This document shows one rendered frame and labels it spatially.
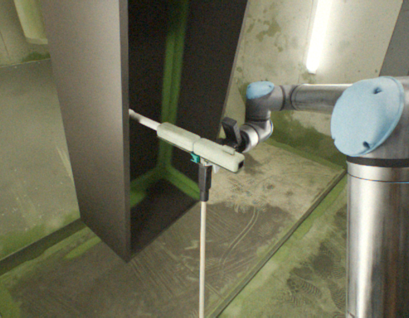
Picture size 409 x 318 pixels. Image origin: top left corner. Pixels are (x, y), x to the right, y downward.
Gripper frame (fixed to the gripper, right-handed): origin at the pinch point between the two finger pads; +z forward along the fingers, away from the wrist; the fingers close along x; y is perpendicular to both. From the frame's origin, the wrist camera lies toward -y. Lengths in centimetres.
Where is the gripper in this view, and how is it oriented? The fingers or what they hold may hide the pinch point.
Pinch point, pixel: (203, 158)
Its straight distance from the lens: 83.1
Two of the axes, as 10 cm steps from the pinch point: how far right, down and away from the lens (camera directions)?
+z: -6.3, 3.8, -6.7
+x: -7.7, -3.9, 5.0
